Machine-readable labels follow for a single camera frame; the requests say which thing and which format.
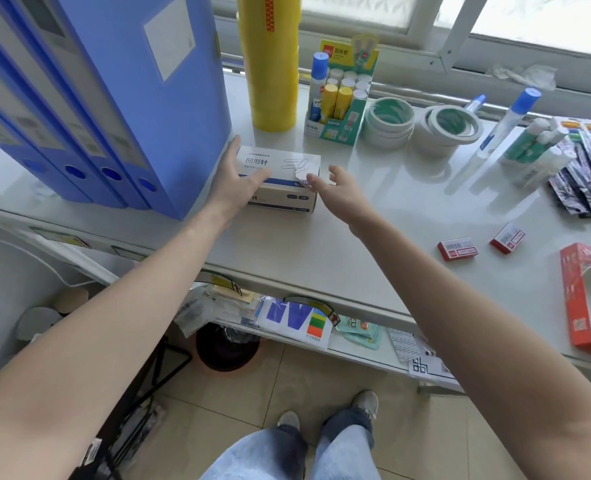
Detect person's left hand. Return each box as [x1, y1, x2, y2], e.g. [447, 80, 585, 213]
[207, 135, 272, 224]

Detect person's right hand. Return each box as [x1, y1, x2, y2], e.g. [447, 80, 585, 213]
[305, 164, 382, 241]

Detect white paper clip carton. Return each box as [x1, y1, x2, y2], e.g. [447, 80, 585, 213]
[234, 145, 322, 215]

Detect small red box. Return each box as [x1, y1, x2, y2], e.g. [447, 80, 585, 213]
[437, 237, 479, 263]
[489, 222, 527, 255]

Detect red large cardboard box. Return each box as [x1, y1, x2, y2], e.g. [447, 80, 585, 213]
[559, 242, 591, 361]

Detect person's right forearm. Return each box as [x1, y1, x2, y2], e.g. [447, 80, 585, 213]
[357, 214, 591, 480]

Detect person's left forearm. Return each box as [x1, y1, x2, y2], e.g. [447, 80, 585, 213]
[0, 204, 234, 480]

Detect person's right shoe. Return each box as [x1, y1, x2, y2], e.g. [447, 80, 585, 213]
[351, 389, 380, 421]

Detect person's right leg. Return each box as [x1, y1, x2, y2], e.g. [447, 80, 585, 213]
[309, 407, 382, 480]

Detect person's leg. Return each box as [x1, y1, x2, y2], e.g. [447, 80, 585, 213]
[309, 407, 382, 480]
[199, 425, 309, 480]

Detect person's left leg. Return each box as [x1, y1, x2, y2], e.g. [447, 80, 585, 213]
[199, 425, 309, 480]

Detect stack of white tape rolls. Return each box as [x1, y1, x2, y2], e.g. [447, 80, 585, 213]
[411, 104, 485, 157]
[364, 97, 416, 149]

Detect green glue display box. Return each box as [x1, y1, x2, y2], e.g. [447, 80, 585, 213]
[303, 34, 380, 147]

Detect blue file box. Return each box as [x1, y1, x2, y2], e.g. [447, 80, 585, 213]
[5, 0, 232, 221]
[0, 94, 94, 203]
[0, 24, 126, 209]
[0, 0, 152, 211]

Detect yellow glue stick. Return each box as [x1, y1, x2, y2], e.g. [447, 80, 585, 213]
[320, 84, 339, 123]
[334, 86, 353, 121]

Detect group of white capped glue sticks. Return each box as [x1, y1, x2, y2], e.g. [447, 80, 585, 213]
[325, 67, 374, 143]

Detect stack of clear packets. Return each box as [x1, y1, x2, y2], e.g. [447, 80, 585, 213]
[175, 284, 262, 338]

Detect yellow film roll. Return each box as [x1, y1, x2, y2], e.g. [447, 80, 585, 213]
[236, 0, 301, 133]

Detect teal packets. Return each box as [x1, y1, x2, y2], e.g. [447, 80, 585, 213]
[336, 316, 381, 351]

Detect blue white paper pack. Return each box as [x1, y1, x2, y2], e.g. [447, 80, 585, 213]
[255, 297, 335, 351]

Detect white dotted sheet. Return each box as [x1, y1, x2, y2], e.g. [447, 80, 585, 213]
[386, 327, 421, 363]

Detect black trash bin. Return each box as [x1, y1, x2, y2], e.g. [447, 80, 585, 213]
[195, 322, 262, 373]

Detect clear bag with patterned paper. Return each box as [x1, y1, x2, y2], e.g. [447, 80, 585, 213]
[407, 337, 459, 387]

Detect green label glue stick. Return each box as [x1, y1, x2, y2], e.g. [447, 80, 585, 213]
[517, 128, 556, 165]
[503, 117, 551, 161]

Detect white glue stick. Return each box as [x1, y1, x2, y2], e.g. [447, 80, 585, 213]
[523, 150, 576, 191]
[514, 146, 564, 187]

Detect crumpled clear plastic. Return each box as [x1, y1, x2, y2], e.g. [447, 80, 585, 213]
[486, 63, 559, 91]

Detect white tray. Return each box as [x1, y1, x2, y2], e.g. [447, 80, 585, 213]
[550, 116, 591, 218]

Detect white dustpan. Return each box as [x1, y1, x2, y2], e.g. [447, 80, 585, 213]
[15, 307, 64, 343]

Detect stack of black pen packets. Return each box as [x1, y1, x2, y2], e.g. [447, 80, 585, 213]
[547, 122, 591, 219]

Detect white window frame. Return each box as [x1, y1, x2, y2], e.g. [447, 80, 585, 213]
[210, 0, 591, 128]

